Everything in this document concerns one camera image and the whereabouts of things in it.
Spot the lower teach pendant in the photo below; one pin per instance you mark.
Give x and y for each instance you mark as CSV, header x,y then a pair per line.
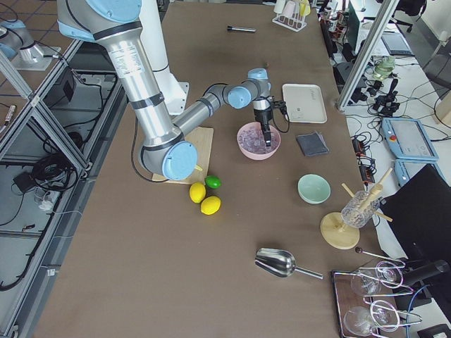
x,y
406,169

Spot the yellow lemon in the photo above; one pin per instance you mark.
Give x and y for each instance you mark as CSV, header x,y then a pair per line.
x,y
210,205
197,192

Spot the mint green bowl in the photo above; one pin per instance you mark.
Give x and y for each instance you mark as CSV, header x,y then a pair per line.
x,y
313,189

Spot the black monitor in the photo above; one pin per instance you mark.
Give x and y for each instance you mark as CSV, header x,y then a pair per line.
x,y
421,216

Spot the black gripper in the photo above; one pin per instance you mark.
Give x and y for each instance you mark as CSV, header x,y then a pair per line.
x,y
263,117

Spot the clear ice cubes pile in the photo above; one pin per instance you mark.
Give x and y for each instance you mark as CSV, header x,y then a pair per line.
x,y
251,139

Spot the teach pendant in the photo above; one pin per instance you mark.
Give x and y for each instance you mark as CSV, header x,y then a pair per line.
x,y
407,139
406,169

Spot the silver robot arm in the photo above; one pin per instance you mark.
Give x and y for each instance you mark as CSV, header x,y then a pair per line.
x,y
116,26
21,49

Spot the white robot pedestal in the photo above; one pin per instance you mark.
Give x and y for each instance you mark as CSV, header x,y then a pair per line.
x,y
174,92

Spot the wine glass rack tray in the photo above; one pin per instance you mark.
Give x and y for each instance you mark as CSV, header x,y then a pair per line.
x,y
346,299

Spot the wooden cup tree stand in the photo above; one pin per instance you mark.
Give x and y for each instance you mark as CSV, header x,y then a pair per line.
x,y
336,232

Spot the yellow lemon upper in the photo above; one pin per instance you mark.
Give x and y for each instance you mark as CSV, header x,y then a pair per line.
x,y
197,192

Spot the grey folded cloth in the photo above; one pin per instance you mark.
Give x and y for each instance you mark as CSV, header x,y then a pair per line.
x,y
312,144

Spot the aluminium frame post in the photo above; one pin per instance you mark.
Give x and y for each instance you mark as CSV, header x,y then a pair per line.
x,y
384,14

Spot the textured clear glass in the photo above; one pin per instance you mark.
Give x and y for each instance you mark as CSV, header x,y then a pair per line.
x,y
359,209

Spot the green lime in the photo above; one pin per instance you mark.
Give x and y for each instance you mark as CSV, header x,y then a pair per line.
x,y
213,181

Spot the pink bowl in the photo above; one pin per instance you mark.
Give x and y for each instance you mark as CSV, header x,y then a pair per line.
x,y
258,157

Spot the cream rabbit tray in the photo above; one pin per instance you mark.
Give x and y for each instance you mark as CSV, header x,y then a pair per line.
x,y
304,103

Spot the metal ice scoop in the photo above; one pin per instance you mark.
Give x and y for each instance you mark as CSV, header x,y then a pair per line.
x,y
281,263

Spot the white cup on rack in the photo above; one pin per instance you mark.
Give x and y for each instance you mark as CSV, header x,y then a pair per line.
x,y
279,6

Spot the lower wine glass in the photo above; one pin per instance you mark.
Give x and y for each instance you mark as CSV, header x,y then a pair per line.
x,y
378,318

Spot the steel muddler black tip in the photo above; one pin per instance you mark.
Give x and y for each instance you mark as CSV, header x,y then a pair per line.
x,y
231,28

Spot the upper wine glass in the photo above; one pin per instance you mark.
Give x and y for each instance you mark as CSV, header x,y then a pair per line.
x,y
368,281

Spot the white wire cup rack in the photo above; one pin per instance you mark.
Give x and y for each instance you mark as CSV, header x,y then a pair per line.
x,y
296,23

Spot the upper teach pendant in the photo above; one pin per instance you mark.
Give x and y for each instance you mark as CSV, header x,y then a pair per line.
x,y
407,139

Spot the long bar spoon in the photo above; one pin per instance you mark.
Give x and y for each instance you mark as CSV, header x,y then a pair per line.
x,y
359,250

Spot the pink cup on rack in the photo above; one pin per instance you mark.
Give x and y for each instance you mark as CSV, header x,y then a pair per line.
x,y
288,9

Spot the yellow cup on rack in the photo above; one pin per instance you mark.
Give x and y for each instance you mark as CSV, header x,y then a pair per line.
x,y
304,8

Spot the wooden cutting board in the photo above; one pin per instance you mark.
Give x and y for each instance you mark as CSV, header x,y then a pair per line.
x,y
202,148

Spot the yellow lemon lower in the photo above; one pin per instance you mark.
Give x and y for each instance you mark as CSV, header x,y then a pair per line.
x,y
210,205

